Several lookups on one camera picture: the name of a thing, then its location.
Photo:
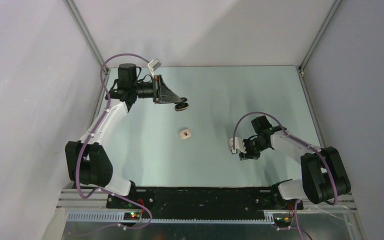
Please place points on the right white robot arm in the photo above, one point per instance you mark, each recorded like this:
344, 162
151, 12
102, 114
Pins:
323, 175

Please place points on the controller board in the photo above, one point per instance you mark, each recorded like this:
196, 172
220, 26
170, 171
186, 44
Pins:
132, 216
283, 219

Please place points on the left controller board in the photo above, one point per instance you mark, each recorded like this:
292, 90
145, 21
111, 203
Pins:
132, 216

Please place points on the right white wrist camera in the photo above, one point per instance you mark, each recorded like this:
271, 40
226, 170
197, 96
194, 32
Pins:
237, 145

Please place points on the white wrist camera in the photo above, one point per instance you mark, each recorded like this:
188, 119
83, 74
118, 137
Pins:
153, 65
237, 145

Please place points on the right aluminium frame post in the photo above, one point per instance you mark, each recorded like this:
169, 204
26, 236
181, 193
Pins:
319, 35

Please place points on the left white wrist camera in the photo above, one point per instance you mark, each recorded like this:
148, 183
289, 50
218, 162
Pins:
153, 65

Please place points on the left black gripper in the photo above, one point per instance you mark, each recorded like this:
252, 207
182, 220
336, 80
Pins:
163, 95

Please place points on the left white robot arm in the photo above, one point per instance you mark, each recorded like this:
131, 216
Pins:
87, 160

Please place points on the beige earbud charging case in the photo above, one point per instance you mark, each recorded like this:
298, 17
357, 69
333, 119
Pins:
185, 134

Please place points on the aluminium frame post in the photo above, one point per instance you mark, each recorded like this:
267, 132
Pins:
319, 35
84, 30

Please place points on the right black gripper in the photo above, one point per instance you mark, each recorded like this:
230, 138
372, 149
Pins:
248, 155

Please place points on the right controller board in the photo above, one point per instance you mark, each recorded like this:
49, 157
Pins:
283, 219

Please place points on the left aluminium frame post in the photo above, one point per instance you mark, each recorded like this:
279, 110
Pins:
84, 30

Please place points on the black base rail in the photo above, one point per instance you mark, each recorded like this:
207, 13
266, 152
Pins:
204, 203

